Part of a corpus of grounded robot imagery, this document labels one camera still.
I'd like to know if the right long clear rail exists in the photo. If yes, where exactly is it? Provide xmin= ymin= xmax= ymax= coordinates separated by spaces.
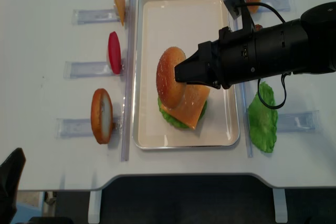
xmin=229 ymin=0 xmax=254 ymax=158

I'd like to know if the green lettuce leaf right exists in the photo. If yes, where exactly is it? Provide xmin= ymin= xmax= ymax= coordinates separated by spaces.
xmin=248 ymin=94 xmax=278 ymax=153

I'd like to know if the upright brown meat patty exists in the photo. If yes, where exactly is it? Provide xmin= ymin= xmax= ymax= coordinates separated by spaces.
xmin=255 ymin=24 xmax=263 ymax=31

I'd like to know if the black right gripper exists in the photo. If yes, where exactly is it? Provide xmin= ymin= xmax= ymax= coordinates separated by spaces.
xmin=174 ymin=24 xmax=286 ymax=89

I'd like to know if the cheese slice on burger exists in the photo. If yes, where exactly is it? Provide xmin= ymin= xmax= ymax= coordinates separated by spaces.
xmin=161 ymin=85 xmax=210 ymax=130

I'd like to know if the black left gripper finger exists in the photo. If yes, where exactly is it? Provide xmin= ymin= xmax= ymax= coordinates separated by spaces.
xmin=1 ymin=148 xmax=26 ymax=223

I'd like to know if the clear holder near right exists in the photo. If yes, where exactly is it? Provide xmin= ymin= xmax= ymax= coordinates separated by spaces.
xmin=277 ymin=110 xmax=321 ymax=133

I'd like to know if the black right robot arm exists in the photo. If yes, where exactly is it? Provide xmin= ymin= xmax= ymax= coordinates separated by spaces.
xmin=174 ymin=2 xmax=335 ymax=89

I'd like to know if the lettuce leaf on burger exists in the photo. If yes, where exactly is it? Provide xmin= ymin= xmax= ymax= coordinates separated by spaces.
xmin=157 ymin=98 xmax=207 ymax=129

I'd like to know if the white rectangular tray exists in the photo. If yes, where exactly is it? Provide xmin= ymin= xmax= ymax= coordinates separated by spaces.
xmin=132 ymin=0 xmax=240 ymax=150

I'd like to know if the clear holder near left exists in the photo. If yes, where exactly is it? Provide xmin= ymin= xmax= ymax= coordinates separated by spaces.
xmin=55 ymin=116 xmax=123 ymax=139

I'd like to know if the black camera cable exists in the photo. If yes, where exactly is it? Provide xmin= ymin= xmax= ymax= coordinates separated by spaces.
xmin=235 ymin=2 xmax=287 ymax=110

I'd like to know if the clear holder middle left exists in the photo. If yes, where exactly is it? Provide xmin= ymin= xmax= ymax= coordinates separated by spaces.
xmin=64 ymin=61 xmax=116 ymax=79

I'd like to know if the clear holder far right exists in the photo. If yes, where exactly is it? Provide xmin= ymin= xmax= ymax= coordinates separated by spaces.
xmin=261 ymin=0 xmax=296 ymax=12

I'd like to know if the long clear rail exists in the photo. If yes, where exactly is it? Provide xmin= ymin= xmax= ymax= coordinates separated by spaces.
xmin=121 ymin=0 xmax=137 ymax=162
xmin=229 ymin=0 xmax=254 ymax=158

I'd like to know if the left long clear rail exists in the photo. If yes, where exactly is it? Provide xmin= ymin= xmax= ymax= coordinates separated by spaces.
xmin=121 ymin=0 xmax=137 ymax=162

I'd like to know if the red tomato slice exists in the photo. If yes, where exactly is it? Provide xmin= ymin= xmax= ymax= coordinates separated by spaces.
xmin=108 ymin=31 xmax=122 ymax=74

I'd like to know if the sesame top bun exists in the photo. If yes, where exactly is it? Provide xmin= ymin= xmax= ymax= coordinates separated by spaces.
xmin=156 ymin=47 xmax=186 ymax=109

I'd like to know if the left bun half upright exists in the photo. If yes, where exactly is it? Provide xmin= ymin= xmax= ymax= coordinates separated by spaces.
xmin=91 ymin=88 xmax=113 ymax=144

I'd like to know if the clear holder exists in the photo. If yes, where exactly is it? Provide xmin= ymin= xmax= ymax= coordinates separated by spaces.
xmin=64 ymin=61 xmax=116 ymax=79
xmin=55 ymin=116 xmax=123 ymax=139
xmin=261 ymin=0 xmax=296 ymax=12
xmin=71 ymin=9 xmax=120 ymax=25
xmin=277 ymin=110 xmax=321 ymax=133

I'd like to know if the black chair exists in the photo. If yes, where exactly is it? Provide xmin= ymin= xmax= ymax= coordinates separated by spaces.
xmin=100 ymin=175 xmax=275 ymax=223

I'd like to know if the clear holder far left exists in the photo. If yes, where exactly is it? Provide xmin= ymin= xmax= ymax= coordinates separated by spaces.
xmin=71 ymin=9 xmax=120 ymax=25

